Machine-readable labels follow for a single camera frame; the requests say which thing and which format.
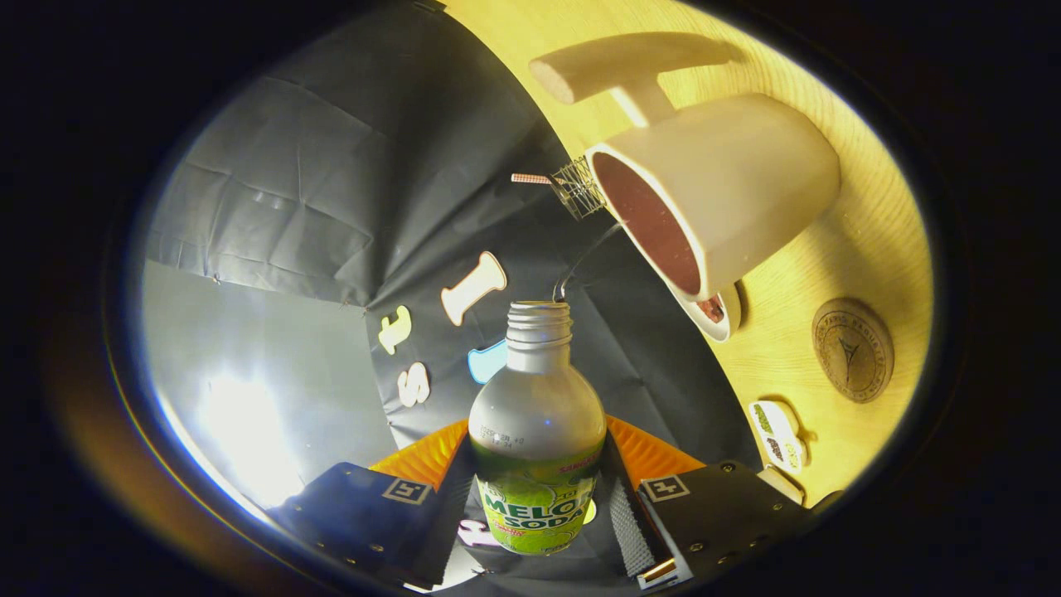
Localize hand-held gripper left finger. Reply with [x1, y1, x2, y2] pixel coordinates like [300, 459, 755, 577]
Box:
[274, 419, 475, 591]

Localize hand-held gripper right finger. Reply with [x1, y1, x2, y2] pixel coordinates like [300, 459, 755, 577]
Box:
[601, 415, 817, 591]

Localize silver green label juice bottle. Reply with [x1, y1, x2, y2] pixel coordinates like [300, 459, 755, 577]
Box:
[468, 301, 608, 556]

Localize thin poured juice stream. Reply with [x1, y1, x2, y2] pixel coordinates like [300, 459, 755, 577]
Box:
[553, 221, 624, 303]

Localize round wooden coaster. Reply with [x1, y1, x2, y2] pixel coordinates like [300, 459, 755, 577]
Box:
[811, 298, 895, 405]

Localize cream cup with wooden handle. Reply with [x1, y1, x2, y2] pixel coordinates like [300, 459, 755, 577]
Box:
[529, 32, 842, 302]

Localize white divided dish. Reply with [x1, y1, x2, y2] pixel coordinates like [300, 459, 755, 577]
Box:
[749, 400, 809, 472]

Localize white oval plate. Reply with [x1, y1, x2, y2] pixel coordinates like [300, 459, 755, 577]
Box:
[667, 282, 743, 343]

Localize wooden table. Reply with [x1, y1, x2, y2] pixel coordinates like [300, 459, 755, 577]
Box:
[443, 0, 936, 508]

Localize black backdrop cloth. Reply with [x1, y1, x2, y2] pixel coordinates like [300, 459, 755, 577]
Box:
[145, 0, 763, 597]

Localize gold wire basket holder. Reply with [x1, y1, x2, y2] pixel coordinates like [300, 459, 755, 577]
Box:
[549, 156, 608, 221]

